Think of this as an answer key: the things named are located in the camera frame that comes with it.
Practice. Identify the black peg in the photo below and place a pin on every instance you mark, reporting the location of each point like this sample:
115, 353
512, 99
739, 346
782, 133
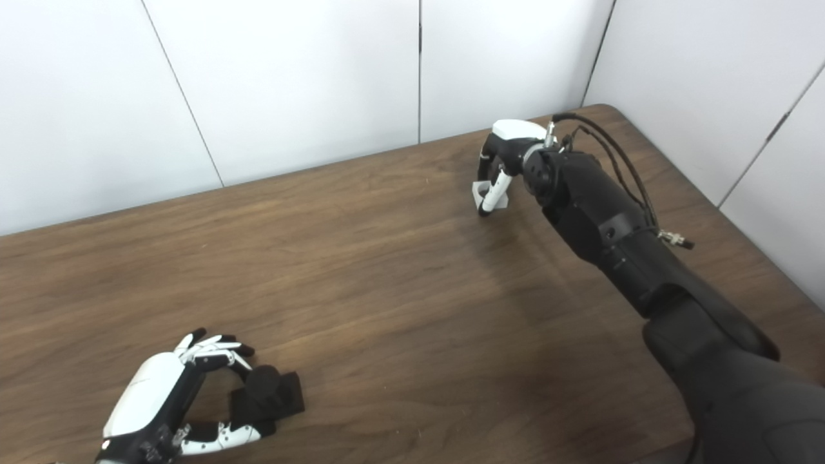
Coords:
267, 393

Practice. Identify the white and black left hand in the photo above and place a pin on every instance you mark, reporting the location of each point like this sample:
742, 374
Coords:
145, 393

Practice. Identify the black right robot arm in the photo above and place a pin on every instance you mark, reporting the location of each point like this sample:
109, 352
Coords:
644, 258

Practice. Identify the white square piece with hole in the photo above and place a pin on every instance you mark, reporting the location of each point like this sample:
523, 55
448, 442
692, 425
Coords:
478, 190

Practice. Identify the white and black right hand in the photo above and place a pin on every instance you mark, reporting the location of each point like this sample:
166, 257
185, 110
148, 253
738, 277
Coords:
512, 132

